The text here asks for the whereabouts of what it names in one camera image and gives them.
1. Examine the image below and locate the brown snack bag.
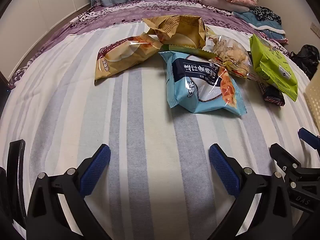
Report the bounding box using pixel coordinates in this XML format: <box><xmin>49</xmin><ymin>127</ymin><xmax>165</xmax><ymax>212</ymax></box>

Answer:
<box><xmin>142</xmin><ymin>15</ymin><xmax>207</xmax><ymax>49</ymax></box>

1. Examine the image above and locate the leopard print scarf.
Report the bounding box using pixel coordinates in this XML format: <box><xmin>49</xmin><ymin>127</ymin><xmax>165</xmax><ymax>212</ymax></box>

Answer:
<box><xmin>250</xmin><ymin>6</ymin><xmax>283</xmax><ymax>23</ymax></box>

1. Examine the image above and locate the purple floral bed sheet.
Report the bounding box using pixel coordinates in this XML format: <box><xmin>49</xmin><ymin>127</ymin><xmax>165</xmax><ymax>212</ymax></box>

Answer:
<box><xmin>7</xmin><ymin>0</ymin><xmax>290</xmax><ymax>88</ymax></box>

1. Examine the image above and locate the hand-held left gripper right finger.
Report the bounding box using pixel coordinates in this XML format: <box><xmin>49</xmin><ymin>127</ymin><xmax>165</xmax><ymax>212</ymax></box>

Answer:
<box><xmin>209</xmin><ymin>144</ymin><xmax>293</xmax><ymax>240</ymax></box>

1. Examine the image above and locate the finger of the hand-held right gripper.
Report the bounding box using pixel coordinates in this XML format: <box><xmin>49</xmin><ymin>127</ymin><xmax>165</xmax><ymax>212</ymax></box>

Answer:
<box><xmin>269</xmin><ymin>142</ymin><xmax>302</xmax><ymax>178</ymax></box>
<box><xmin>298</xmin><ymin>127</ymin><xmax>320</xmax><ymax>150</ymax></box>

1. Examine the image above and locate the clear cracker bag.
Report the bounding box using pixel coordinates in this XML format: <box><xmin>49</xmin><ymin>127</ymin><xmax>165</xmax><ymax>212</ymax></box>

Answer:
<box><xmin>202</xmin><ymin>34</ymin><xmax>258</xmax><ymax>80</ymax></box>

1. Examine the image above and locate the tan chips bag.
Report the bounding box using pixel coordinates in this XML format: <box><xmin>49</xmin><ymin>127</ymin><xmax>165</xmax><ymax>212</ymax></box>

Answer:
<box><xmin>94</xmin><ymin>36</ymin><xmax>163</xmax><ymax>85</ymax></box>

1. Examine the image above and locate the blue fleece blanket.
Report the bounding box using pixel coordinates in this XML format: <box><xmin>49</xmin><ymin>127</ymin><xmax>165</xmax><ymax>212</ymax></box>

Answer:
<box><xmin>232</xmin><ymin>11</ymin><xmax>288</xmax><ymax>44</ymax></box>

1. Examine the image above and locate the green snack packet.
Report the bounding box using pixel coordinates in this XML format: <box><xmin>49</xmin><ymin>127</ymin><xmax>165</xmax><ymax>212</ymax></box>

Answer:
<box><xmin>169</xmin><ymin>44</ymin><xmax>217</xmax><ymax>60</ymax></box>

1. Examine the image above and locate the black backpack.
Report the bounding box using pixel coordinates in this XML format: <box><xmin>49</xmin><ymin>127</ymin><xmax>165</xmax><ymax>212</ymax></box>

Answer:
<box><xmin>290</xmin><ymin>44</ymin><xmax>320</xmax><ymax>80</ymax></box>

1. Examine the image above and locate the light blue snack bag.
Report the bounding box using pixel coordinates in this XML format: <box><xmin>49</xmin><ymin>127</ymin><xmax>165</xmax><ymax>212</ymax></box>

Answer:
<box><xmin>159</xmin><ymin>51</ymin><xmax>247</xmax><ymax>116</ymax></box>

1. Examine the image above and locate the large green snack bag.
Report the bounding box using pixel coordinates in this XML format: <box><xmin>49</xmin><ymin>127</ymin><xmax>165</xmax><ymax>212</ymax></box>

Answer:
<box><xmin>249</xmin><ymin>34</ymin><xmax>298</xmax><ymax>102</ymax></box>

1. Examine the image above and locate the cream perforated plastic basket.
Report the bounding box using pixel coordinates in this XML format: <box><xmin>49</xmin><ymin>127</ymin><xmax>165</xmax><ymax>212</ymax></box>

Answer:
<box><xmin>304</xmin><ymin>74</ymin><xmax>320</xmax><ymax>128</ymax></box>

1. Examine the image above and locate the lilac pillow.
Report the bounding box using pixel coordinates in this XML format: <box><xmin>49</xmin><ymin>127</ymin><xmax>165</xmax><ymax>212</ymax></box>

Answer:
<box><xmin>192</xmin><ymin>0</ymin><xmax>250</xmax><ymax>13</ymax></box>

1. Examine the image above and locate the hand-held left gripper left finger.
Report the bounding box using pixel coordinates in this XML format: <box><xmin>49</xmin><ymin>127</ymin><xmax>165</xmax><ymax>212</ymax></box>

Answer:
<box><xmin>26</xmin><ymin>144</ymin><xmax>112</xmax><ymax>240</ymax></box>

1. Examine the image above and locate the small dark red snack packet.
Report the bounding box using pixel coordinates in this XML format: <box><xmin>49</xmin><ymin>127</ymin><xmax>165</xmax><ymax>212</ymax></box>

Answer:
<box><xmin>259</xmin><ymin>80</ymin><xmax>285</xmax><ymax>107</ymax></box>

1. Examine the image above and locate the striped bed sheet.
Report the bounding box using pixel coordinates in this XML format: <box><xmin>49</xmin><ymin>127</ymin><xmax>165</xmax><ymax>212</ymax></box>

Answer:
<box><xmin>0</xmin><ymin>21</ymin><xmax>320</xmax><ymax>240</ymax></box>

